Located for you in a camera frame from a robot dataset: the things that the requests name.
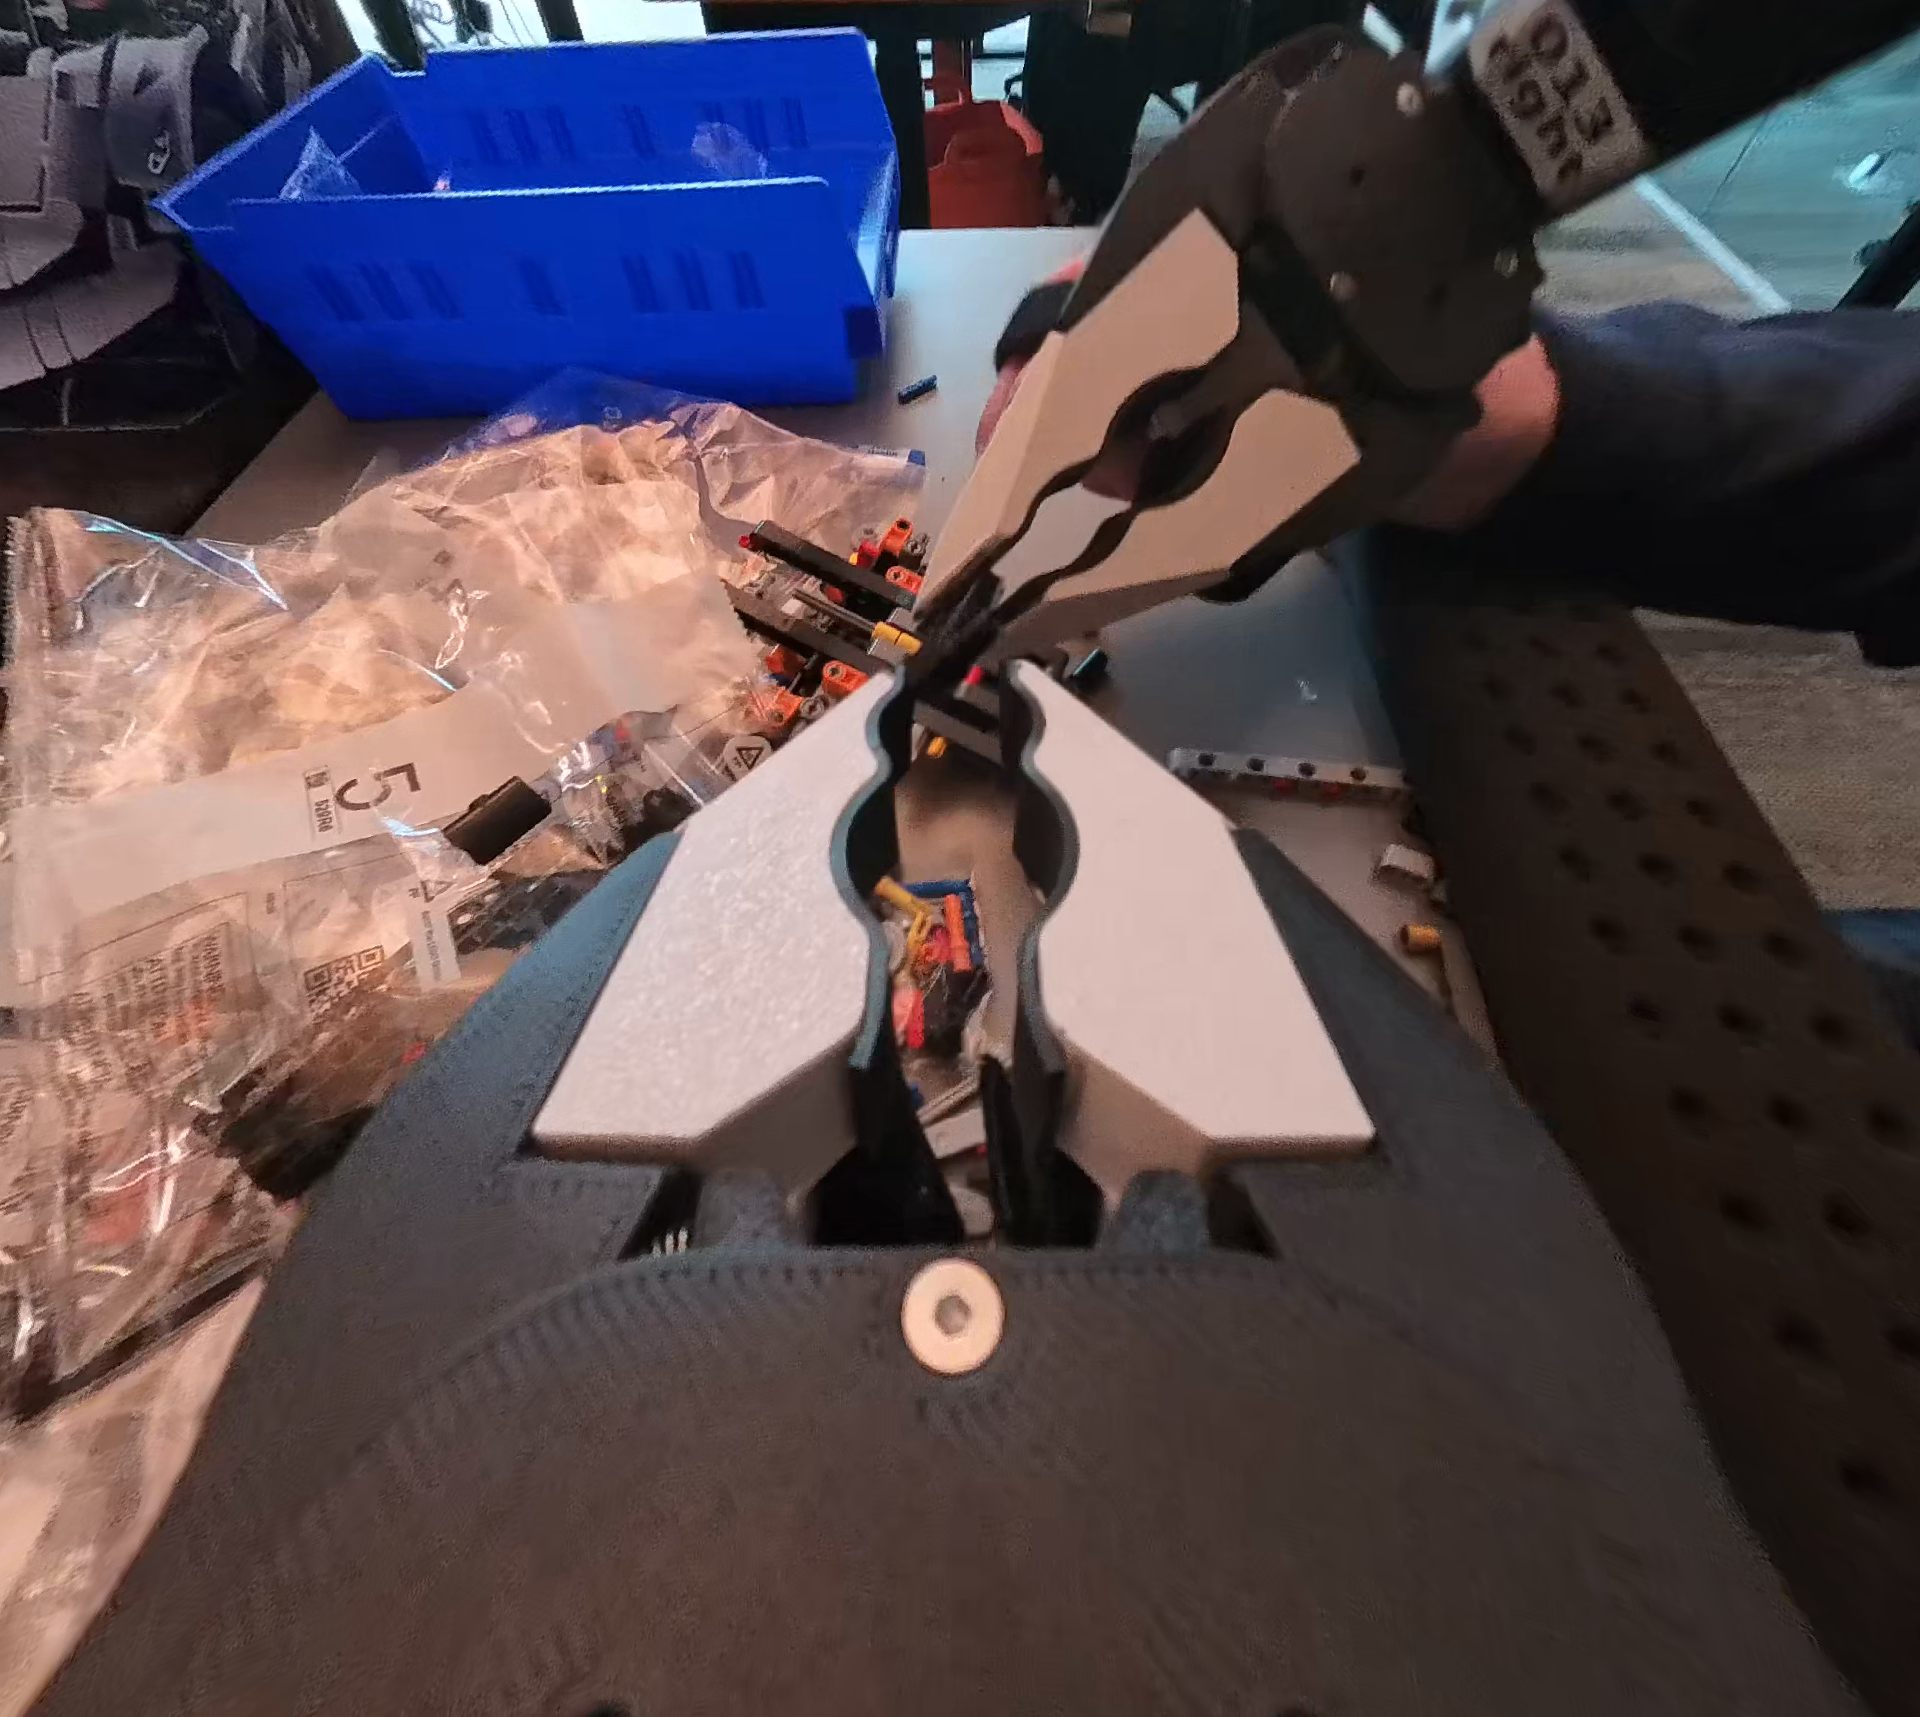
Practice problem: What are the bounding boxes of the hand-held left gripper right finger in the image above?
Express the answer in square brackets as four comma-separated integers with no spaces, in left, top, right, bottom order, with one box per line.
[1003,660,1380,1208]

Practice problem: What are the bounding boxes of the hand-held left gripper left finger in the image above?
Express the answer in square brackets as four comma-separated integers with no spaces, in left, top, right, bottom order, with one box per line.
[527,667,913,1208]

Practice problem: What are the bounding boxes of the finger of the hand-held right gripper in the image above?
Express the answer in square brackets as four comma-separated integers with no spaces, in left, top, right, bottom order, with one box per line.
[996,387,1364,647]
[913,207,1250,624]

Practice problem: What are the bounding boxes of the pile of small toy pieces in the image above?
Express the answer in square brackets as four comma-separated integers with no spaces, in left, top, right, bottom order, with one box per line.
[866,868,1003,1067]

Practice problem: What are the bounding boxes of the black toy assembly orange connectors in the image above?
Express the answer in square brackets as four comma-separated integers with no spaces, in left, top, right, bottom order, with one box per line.
[725,515,1052,767]

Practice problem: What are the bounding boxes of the person's right forearm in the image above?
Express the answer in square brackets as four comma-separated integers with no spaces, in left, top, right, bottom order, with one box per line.
[1476,299,1920,672]

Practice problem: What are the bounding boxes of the large dark toy set box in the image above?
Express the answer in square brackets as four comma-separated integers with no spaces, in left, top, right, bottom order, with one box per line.
[0,0,369,534]

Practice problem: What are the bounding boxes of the person's right hand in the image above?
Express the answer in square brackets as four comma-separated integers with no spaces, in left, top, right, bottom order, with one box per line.
[1397,331,1565,533]

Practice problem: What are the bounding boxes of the long white toy beam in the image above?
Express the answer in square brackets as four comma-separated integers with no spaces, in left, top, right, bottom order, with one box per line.
[1169,744,1416,800]

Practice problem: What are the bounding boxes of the black chunky toy connector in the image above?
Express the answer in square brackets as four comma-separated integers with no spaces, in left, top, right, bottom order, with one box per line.
[441,775,559,867]

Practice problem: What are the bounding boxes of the black perforated pad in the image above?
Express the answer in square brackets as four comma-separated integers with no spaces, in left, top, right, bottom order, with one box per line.
[1386,599,1920,1717]

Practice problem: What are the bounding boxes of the crumpled empty clear bag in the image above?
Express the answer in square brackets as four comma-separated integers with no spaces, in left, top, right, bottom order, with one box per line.
[434,366,931,578]

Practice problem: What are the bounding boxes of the blue plastic bin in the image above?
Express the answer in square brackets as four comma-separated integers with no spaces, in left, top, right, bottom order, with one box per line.
[360,26,905,316]
[156,172,889,425]

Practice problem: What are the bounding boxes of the clear bag with printed warnings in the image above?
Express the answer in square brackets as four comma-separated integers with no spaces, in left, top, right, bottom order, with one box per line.
[0,846,498,1434]

